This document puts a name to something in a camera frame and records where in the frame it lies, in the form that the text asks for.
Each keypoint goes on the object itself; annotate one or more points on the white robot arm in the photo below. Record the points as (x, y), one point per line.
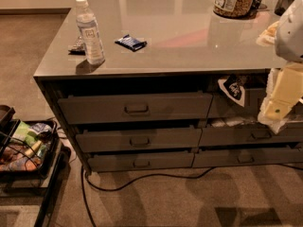
(289, 33)

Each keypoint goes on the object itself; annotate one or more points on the grey drawer cabinet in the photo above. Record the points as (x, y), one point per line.
(189, 48)

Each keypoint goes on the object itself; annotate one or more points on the large jar of nuts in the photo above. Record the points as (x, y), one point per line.
(232, 8)

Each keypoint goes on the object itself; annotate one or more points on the blue snack bar wrapper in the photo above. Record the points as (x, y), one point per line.
(131, 43)

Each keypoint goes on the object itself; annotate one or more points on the silver foil snack packet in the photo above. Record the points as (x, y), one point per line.
(78, 47)

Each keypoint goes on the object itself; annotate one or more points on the clear plastic water bottle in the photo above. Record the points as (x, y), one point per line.
(88, 27)

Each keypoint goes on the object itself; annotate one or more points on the black tray with snacks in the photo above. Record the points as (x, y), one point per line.
(14, 162)

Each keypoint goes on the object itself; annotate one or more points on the green snack bag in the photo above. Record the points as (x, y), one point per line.
(33, 137)

